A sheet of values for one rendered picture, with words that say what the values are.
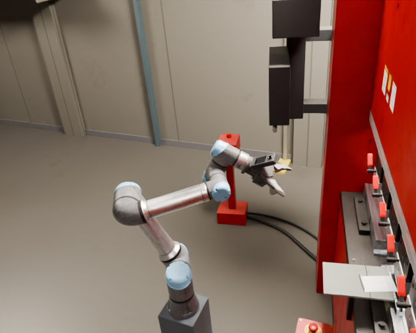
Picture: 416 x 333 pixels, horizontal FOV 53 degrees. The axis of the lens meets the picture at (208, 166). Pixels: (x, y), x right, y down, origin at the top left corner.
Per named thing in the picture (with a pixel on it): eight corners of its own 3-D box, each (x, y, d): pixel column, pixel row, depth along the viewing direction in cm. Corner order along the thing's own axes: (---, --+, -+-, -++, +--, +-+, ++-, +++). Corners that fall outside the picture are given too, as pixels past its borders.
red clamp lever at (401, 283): (395, 274, 129) (397, 307, 126) (410, 275, 128) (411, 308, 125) (394, 275, 131) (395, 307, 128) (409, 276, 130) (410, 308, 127)
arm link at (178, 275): (168, 304, 184) (164, 281, 177) (167, 281, 195) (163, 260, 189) (195, 299, 185) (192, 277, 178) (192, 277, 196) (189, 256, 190)
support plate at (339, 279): (322, 263, 181) (322, 261, 181) (386, 269, 176) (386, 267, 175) (323, 295, 166) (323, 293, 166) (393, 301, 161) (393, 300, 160)
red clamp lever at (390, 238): (386, 233, 146) (387, 261, 143) (398, 234, 145) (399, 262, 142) (385, 234, 148) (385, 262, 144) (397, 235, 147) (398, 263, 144)
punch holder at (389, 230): (385, 232, 168) (390, 199, 160) (407, 234, 166) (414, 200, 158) (391, 258, 155) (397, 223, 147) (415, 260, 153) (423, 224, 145)
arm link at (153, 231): (173, 285, 195) (105, 205, 168) (171, 263, 208) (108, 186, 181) (195, 274, 194) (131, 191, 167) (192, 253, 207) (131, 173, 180)
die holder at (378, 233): (362, 196, 241) (364, 183, 236) (373, 197, 240) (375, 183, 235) (374, 255, 199) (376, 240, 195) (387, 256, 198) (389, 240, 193)
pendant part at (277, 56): (269, 98, 288) (269, 46, 270) (286, 98, 286) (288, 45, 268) (269, 125, 249) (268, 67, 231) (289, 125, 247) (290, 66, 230)
